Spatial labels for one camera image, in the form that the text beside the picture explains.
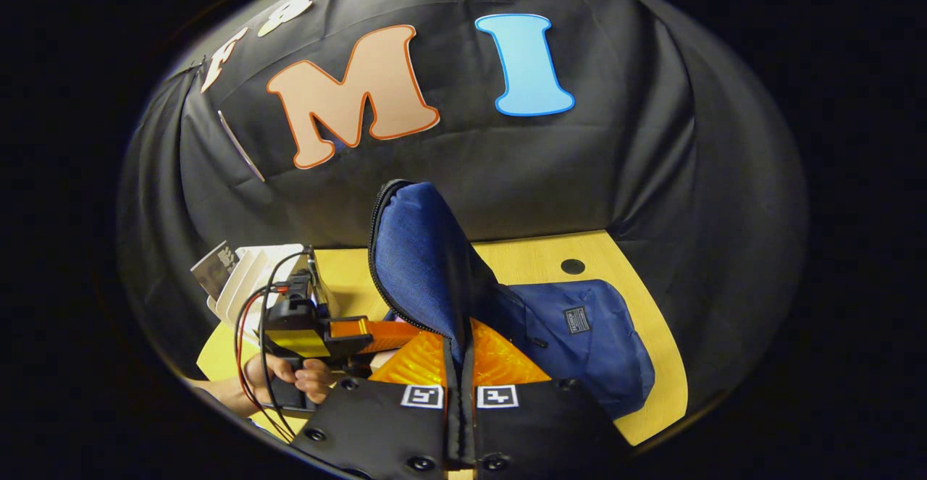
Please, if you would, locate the black cable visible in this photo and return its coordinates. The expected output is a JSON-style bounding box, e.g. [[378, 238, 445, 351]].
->
[[257, 247, 314, 442]]

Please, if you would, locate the blue schoolbag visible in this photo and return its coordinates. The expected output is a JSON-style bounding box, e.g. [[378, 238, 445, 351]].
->
[[366, 180, 656, 421]]

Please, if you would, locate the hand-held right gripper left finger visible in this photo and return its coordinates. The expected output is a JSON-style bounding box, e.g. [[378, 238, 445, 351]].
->
[[288, 328, 456, 480]]

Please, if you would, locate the dark cover book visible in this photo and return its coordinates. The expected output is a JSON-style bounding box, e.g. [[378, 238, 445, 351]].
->
[[190, 241, 240, 300]]

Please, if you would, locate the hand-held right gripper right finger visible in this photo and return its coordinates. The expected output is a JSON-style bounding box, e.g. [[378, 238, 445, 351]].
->
[[462, 315, 632, 480]]

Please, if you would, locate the red cable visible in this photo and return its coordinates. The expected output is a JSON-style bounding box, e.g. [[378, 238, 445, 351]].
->
[[233, 285, 299, 442]]

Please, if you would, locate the black backdrop cloth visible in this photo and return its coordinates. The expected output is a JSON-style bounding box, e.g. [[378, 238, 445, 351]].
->
[[116, 0, 808, 423]]

